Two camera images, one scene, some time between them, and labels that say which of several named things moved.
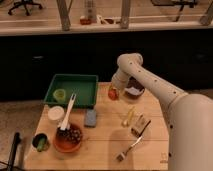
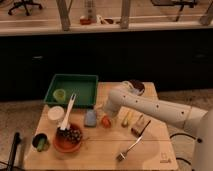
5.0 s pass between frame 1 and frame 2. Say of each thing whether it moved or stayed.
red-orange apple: moved
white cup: stayed
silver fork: stayed
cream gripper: moved
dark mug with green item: stayed
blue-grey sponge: stayed
